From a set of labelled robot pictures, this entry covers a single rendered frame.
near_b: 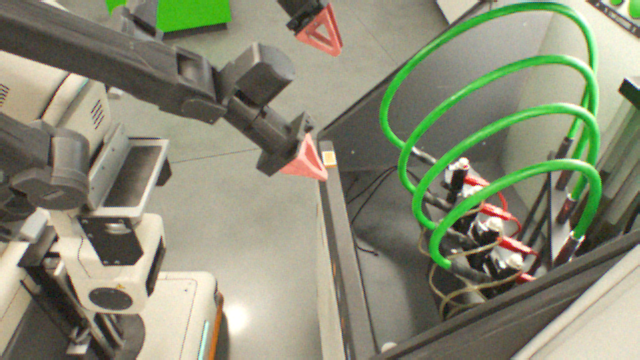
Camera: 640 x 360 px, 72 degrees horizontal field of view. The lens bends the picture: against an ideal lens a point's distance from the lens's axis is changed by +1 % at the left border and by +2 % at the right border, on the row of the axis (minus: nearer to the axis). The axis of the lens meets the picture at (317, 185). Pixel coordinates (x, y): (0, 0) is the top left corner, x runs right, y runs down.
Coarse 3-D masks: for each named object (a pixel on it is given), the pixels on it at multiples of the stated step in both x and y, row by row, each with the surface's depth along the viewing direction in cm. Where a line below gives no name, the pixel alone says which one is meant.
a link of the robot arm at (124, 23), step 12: (132, 0) 95; (144, 0) 95; (156, 0) 98; (120, 12) 92; (132, 12) 93; (144, 12) 95; (156, 12) 98; (108, 24) 93; (120, 24) 90; (132, 24) 92; (144, 24) 96; (156, 36) 98
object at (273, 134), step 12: (264, 108) 63; (264, 120) 62; (276, 120) 63; (300, 120) 64; (240, 132) 64; (252, 132) 63; (264, 132) 63; (276, 132) 63; (288, 132) 64; (300, 132) 62; (264, 144) 64; (276, 144) 64; (288, 144) 63; (264, 156) 67
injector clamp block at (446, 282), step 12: (456, 204) 97; (432, 216) 95; (444, 216) 95; (420, 228) 102; (456, 228) 97; (444, 240) 90; (444, 252) 88; (456, 252) 87; (432, 264) 96; (468, 264) 85; (432, 276) 96; (444, 276) 89; (456, 276) 83; (492, 276) 83; (444, 288) 89; (456, 288) 83; (456, 300) 83; (468, 300) 80; (480, 300) 80; (444, 312) 94; (456, 312) 84
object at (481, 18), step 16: (480, 16) 67; (496, 16) 67; (576, 16) 68; (448, 32) 68; (592, 32) 70; (432, 48) 69; (592, 48) 72; (416, 64) 71; (592, 64) 74; (400, 80) 73; (384, 96) 75; (384, 112) 77; (384, 128) 79; (576, 128) 84; (400, 144) 82
